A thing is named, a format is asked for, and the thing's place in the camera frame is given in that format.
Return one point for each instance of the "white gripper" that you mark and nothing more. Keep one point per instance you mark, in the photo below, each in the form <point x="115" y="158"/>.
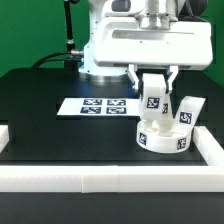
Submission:
<point x="185" y="45"/>

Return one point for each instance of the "white round stool seat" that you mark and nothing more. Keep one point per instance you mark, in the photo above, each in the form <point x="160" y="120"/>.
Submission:
<point x="173" y="137"/>

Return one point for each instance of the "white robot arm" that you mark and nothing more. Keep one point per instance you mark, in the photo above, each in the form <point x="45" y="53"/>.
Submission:
<point x="150" y="14"/>

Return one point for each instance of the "white paper marker sheet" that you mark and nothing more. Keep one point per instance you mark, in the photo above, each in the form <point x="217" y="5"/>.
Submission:
<point x="99" y="107"/>

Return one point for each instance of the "white block at left edge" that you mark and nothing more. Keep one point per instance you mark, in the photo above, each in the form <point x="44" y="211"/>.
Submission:
<point x="4" y="137"/>

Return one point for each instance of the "white obstacle fence wall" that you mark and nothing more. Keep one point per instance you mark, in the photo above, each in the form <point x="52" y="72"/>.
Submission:
<point x="93" y="179"/>

